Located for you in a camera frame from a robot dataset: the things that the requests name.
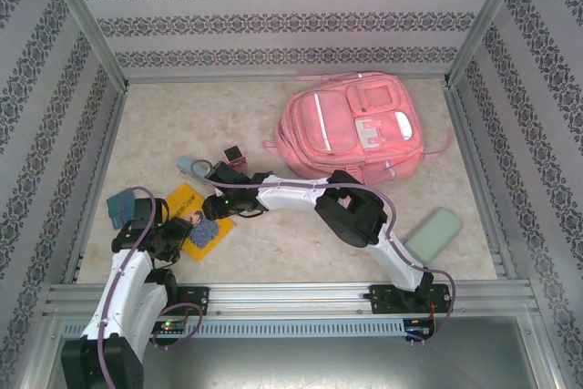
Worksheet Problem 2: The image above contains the aluminium mounting rail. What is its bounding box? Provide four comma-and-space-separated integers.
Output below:
43, 282, 535, 318

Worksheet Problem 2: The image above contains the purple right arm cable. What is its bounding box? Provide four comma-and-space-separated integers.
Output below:
189, 159, 457, 345

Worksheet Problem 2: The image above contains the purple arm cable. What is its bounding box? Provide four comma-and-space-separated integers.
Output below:
189, 159, 457, 345
93, 186, 205, 389

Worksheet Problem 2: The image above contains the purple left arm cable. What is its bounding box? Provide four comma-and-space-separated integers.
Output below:
93, 186, 205, 389

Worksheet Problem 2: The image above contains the small circuit board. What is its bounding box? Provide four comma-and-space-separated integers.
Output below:
405, 317, 435, 334

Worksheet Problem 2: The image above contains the pink backpack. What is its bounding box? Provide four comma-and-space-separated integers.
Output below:
262, 70, 455, 181

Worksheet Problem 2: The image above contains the small teal case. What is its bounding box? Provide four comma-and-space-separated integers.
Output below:
106, 189, 138, 230

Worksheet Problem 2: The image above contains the slotted grey cable duct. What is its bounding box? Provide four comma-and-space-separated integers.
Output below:
61, 319, 407, 338

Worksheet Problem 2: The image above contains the yellow picture book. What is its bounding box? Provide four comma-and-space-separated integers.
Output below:
162, 182, 238, 265

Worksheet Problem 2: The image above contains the aluminium side rail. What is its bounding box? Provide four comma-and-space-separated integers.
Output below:
62, 86, 131, 284
445, 86, 519, 281

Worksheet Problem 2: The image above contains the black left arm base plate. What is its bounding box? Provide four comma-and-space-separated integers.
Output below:
127, 286, 210, 316

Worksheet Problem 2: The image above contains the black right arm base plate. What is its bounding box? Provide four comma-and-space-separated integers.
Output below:
369, 283, 454, 315

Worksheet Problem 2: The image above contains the aluminium frame post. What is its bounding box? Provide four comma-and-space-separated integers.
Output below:
38, 0, 129, 89
444, 0, 532, 87

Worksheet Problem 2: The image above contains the circuit board with green light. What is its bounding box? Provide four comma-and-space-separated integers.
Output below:
154, 319, 188, 335

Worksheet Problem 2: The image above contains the aluminium back rail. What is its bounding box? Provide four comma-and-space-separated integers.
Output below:
125, 72, 450, 86

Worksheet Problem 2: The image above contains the green pencil case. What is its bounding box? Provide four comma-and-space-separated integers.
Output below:
403, 206, 464, 267

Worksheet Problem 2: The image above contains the rose gold cube sharpener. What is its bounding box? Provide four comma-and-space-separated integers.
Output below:
221, 144, 249, 172

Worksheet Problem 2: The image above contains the grey metal sheet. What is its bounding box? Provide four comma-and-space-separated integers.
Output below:
43, 333, 546, 389

